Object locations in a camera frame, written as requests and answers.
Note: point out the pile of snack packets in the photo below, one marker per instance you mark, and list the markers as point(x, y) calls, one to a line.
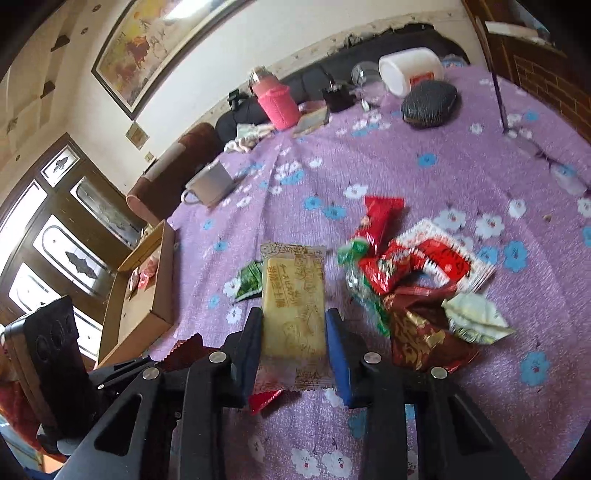
point(144, 274)

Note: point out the framed horse painting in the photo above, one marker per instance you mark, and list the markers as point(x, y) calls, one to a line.
point(152, 50)

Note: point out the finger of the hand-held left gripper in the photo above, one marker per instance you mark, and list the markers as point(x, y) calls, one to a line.
point(120, 371)

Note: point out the white crumpled cloth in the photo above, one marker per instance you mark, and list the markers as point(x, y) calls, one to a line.
point(244, 138)

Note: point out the green clear candy packet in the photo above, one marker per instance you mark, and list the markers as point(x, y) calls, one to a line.
point(364, 295)

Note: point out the small black device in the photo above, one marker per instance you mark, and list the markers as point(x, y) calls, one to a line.
point(236, 100)

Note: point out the brown armchair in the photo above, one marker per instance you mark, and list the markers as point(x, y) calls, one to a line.
point(166, 170)

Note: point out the wooden brick-pattern cabinet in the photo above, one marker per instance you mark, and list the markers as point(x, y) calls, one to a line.
point(531, 60)

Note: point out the purple frame eyeglasses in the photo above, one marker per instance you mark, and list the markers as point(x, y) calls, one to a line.
point(501, 106)

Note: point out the wooden door with glass panes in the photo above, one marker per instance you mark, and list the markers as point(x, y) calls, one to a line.
point(55, 230)

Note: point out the purple floral tablecloth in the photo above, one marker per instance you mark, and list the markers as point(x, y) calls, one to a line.
point(415, 184)

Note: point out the pink sleeved thermos bottle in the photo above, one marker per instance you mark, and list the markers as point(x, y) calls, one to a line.
point(277, 104)

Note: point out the clear plastic cup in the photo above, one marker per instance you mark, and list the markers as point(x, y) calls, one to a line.
point(364, 74)

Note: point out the black sofa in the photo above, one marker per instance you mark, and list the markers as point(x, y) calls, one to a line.
point(323, 74)

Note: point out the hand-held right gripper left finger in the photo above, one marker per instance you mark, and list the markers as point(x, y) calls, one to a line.
point(253, 350)

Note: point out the yellow biscuit packet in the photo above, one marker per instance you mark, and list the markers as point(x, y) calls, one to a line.
point(293, 304)

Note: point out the small wall picture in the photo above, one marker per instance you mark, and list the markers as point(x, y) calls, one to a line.
point(136, 135)

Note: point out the white plastic jar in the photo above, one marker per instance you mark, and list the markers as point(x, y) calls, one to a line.
point(408, 69)

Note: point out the small green snack packet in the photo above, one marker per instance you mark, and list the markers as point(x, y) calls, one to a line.
point(249, 281)

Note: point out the dark red zigzag-edge packet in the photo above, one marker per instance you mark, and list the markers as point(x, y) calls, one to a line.
point(184, 353)

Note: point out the long red snack packet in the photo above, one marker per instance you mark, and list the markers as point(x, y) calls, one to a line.
point(381, 219)

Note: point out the small black container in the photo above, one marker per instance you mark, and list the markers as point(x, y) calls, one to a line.
point(338, 98)

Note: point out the red snack packet green print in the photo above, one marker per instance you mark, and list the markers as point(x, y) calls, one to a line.
point(392, 272)

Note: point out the white and red snack packet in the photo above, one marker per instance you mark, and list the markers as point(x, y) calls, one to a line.
point(443, 256)

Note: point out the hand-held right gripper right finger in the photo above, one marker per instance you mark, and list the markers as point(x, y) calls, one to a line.
point(334, 350)

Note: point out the white mug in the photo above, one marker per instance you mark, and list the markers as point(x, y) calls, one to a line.
point(210, 184)

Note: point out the small red snack packet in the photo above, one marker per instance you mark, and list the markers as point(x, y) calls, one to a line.
point(264, 401)

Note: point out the cardboard box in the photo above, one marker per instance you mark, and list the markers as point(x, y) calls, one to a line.
point(138, 318)

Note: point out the pale green white snack packet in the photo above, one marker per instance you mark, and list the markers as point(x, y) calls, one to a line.
point(475, 318)

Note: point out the dark red gold snack packet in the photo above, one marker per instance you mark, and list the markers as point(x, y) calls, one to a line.
point(425, 337)

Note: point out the black speckled glasses case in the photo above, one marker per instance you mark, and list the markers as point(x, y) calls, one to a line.
point(429, 104)

